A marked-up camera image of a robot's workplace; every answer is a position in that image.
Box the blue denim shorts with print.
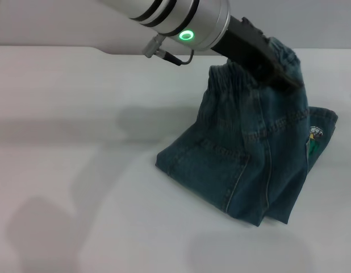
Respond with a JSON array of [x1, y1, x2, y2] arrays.
[[154, 36, 340, 229]]

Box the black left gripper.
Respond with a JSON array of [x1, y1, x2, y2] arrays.
[[210, 16, 306, 94]]

